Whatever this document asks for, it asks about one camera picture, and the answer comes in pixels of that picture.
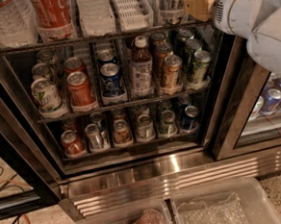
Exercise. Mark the red soda can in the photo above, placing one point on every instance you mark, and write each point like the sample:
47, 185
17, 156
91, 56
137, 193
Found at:
73, 144
81, 93

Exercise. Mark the bottom green soda can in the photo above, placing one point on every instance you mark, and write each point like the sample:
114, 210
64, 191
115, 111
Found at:
167, 124

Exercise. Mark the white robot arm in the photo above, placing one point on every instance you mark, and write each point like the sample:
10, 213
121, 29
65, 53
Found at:
264, 50

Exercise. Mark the left clear plastic bin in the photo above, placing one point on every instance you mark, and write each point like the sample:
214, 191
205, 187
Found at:
147, 211

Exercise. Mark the bottom grey soda can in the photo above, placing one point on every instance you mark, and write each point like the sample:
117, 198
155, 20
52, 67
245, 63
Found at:
145, 128

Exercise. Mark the copper soda can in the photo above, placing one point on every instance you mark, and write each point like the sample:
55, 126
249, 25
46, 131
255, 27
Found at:
170, 81
122, 133

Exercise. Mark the dark striped drink bottle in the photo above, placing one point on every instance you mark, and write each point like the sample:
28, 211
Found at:
171, 12

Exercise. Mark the bottom silver soda can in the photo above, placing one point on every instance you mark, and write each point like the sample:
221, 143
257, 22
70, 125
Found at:
97, 141

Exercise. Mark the empty white shelf tray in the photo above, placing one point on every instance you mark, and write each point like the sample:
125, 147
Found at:
133, 14

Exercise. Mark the open left fridge door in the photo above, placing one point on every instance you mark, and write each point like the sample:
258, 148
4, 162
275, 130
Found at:
20, 158

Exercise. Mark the front green soda can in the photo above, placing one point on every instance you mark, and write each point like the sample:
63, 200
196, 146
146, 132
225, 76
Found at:
200, 64

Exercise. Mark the clear plastic bin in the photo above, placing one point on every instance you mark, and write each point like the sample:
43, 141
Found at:
239, 201
147, 211

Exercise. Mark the closed right glass door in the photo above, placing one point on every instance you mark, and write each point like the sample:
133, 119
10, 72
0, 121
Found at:
237, 84

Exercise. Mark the front red soda can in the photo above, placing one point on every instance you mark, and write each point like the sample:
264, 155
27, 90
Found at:
81, 93

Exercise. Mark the bottom blue soda can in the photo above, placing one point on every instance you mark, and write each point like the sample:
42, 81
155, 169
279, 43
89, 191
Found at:
189, 119

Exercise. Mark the blue cans behind glass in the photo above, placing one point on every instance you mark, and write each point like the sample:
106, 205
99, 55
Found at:
269, 101

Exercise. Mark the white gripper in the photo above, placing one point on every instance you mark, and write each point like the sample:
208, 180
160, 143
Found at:
228, 10

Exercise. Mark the clear water bottle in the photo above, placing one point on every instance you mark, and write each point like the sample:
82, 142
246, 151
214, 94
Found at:
17, 23

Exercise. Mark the bottom copper soda can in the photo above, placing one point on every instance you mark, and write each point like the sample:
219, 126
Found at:
122, 133

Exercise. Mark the front blue soda can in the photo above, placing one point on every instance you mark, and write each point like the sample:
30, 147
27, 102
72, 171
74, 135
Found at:
112, 84

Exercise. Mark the front copper soda can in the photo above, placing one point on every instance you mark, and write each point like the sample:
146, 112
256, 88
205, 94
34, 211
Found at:
170, 81

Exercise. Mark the blue soda can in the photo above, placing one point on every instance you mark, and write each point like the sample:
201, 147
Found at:
112, 84
189, 119

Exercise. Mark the red cola bottle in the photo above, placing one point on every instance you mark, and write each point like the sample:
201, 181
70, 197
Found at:
54, 19

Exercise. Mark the brown iced tea bottle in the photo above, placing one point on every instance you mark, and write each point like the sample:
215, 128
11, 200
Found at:
141, 67

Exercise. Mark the green white soda can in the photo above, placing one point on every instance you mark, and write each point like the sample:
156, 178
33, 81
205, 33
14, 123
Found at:
51, 105

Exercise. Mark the bottom red soda can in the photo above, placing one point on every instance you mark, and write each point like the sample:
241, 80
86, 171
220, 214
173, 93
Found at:
73, 144

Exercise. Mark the stainless steel fridge body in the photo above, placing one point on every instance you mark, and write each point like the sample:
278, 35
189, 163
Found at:
102, 181

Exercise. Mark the right clear plastic bin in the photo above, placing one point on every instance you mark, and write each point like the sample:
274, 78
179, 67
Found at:
239, 201

